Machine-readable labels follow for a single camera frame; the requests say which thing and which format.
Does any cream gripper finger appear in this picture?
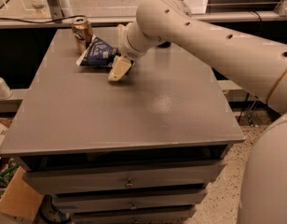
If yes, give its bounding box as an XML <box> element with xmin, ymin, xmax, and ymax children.
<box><xmin>117</xmin><ymin>24</ymin><xmax>125</xmax><ymax>48</ymax></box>
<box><xmin>108</xmin><ymin>56</ymin><xmax>131</xmax><ymax>81</ymax></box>

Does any blue chip bag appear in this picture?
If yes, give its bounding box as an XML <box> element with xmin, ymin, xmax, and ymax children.
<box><xmin>76</xmin><ymin>35</ymin><xmax>118</xmax><ymax>68</ymax></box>

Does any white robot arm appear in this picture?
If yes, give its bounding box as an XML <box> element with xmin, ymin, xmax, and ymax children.
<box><xmin>108</xmin><ymin>0</ymin><xmax>287</xmax><ymax>224</ymax></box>

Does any orange soda can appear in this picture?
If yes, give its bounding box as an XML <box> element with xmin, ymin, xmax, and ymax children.
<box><xmin>72</xmin><ymin>17</ymin><xmax>93</xmax><ymax>54</ymax></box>

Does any blue Pepsi can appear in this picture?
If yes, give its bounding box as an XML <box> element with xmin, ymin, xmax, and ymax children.
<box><xmin>158</xmin><ymin>41</ymin><xmax>171</xmax><ymax>48</ymax></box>

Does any grey drawer cabinet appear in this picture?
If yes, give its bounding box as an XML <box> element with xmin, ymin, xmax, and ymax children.
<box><xmin>0</xmin><ymin>24</ymin><xmax>246</xmax><ymax>224</ymax></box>

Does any white cylinder at left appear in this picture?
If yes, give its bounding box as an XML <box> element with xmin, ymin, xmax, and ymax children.
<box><xmin>0</xmin><ymin>77</ymin><xmax>12</xmax><ymax>99</ymax></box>

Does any top grey drawer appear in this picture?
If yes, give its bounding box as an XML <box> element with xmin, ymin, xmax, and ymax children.
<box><xmin>23</xmin><ymin>160</ymin><xmax>226</xmax><ymax>195</ymax></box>

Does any grey drawer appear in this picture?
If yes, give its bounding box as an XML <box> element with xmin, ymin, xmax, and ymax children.
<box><xmin>73</xmin><ymin>205</ymin><xmax>196</xmax><ymax>224</ymax></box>
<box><xmin>53</xmin><ymin>189</ymin><xmax>207</xmax><ymax>213</ymax></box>
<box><xmin>23</xmin><ymin>160</ymin><xmax>226</xmax><ymax>195</ymax></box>

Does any middle grey drawer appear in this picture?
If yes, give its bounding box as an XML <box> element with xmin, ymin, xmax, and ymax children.
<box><xmin>53</xmin><ymin>189</ymin><xmax>207</xmax><ymax>213</ymax></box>

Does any bottom grey drawer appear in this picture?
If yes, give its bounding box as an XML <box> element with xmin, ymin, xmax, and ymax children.
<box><xmin>73</xmin><ymin>205</ymin><xmax>196</xmax><ymax>224</ymax></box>

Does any cardboard box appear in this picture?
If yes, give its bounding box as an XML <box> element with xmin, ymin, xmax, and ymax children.
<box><xmin>0</xmin><ymin>167</ymin><xmax>44</xmax><ymax>224</ymax></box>

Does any black cable on rail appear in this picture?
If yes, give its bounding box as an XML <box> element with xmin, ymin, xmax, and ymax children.
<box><xmin>0</xmin><ymin>14</ymin><xmax>88</xmax><ymax>25</ymax></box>

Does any grey metal rail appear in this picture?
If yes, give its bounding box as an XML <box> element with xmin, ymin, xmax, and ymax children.
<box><xmin>0</xmin><ymin>11</ymin><xmax>287</xmax><ymax>29</ymax></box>

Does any black hanging cable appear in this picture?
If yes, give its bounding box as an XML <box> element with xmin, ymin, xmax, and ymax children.
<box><xmin>237</xmin><ymin>91</ymin><xmax>252</xmax><ymax>123</ymax></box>

